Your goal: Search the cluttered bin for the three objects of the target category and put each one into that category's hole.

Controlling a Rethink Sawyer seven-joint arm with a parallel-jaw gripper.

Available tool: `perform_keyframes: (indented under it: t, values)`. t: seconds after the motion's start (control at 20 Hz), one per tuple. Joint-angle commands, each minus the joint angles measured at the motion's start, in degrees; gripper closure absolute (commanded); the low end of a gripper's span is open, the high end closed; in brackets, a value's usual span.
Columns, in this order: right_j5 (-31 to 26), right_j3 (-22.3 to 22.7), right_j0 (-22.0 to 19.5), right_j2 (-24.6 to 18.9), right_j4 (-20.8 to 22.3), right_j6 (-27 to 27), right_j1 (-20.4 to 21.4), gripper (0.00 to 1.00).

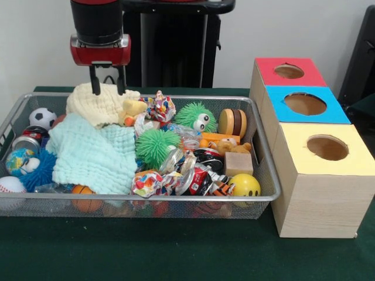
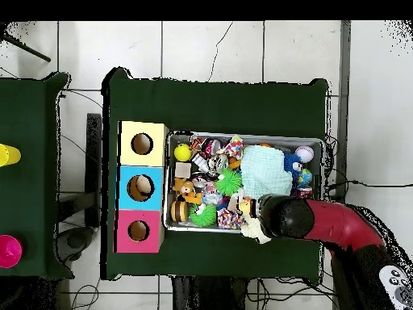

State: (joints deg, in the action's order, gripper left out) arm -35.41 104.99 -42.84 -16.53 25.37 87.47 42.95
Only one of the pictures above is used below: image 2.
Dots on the wooden toy hamburger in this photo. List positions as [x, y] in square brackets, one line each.
[179, 211]

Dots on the blue spiky toy with eyes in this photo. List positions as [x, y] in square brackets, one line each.
[291, 164]

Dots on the red and black drink can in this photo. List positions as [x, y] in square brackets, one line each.
[304, 192]

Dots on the dark green table cloth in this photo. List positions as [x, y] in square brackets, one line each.
[209, 106]

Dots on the wooden box with three holes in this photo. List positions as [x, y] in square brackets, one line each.
[129, 155]

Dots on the pale mint muslin cloth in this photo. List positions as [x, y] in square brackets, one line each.
[264, 171]

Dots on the plain wooden cube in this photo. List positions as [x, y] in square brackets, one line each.
[183, 170]

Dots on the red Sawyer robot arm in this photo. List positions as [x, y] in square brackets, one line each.
[338, 222]

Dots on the small globe ball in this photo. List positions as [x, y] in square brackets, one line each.
[305, 177]

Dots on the yellow smiley ball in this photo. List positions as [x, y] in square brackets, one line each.
[183, 152]

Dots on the pink plastic cup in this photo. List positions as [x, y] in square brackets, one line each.
[9, 251]

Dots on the cream muslin cloth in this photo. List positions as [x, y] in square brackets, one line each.
[253, 232]

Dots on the beige round toy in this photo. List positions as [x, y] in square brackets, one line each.
[143, 184]

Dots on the yellow plush duck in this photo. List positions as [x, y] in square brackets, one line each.
[246, 206]

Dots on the black tripod leg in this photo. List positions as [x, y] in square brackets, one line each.
[29, 51]

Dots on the dark green side-table cloth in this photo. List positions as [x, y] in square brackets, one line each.
[32, 193]

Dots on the yellow plastic cup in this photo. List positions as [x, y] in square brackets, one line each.
[9, 155]

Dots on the shallow clear mesh bin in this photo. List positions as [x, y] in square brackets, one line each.
[284, 138]

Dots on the small white baseball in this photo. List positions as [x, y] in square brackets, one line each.
[304, 154]

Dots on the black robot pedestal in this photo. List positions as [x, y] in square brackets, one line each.
[209, 294]

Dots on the green spiky toy with eyes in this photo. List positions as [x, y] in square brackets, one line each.
[205, 216]
[229, 182]

